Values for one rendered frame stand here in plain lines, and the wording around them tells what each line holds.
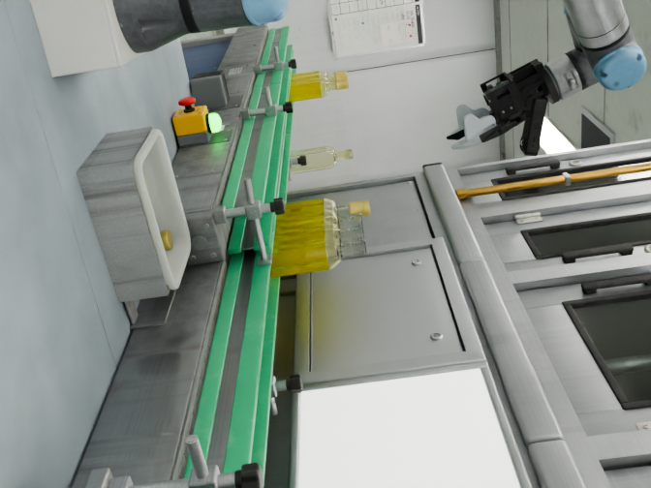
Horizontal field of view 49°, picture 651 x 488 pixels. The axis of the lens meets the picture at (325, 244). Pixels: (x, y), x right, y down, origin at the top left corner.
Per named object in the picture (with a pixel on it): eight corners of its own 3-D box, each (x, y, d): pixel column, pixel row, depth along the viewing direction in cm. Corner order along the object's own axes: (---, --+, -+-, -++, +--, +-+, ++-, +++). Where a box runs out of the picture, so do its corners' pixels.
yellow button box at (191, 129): (177, 147, 163) (209, 142, 162) (169, 116, 159) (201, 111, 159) (182, 137, 169) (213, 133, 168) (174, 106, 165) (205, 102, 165)
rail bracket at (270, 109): (240, 122, 179) (293, 114, 178) (234, 93, 176) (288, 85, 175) (241, 117, 183) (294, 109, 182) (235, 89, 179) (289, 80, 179)
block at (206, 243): (186, 268, 130) (224, 263, 130) (173, 222, 126) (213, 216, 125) (190, 259, 133) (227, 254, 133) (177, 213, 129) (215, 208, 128)
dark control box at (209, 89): (195, 111, 187) (227, 106, 186) (187, 81, 183) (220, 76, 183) (199, 103, 194) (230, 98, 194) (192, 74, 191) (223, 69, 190)
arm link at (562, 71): (573, 85, 137) (587, 96, 129) (550, 96, 138) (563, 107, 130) (559, 49, 134) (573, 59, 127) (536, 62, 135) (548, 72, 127)
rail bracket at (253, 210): (227, 271, 131) (294, 262, 130) (205, 188, 123) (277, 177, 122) (229, 263, 133) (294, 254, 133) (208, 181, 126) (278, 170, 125)
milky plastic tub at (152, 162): (122, 303, 111) (176, 296, 111) (77, 170, 101) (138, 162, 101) (145, 251, 127) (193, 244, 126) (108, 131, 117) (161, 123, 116)
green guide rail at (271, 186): (228, 255, 134) (270, 249, 134) (227, 250, 134) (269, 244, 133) (273, 49, 289) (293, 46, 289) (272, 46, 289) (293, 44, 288)
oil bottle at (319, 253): (236, 284, 141) (344, 269, 140) (231, 259, 138) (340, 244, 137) (239, 269, 146) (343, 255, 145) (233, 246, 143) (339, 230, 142)
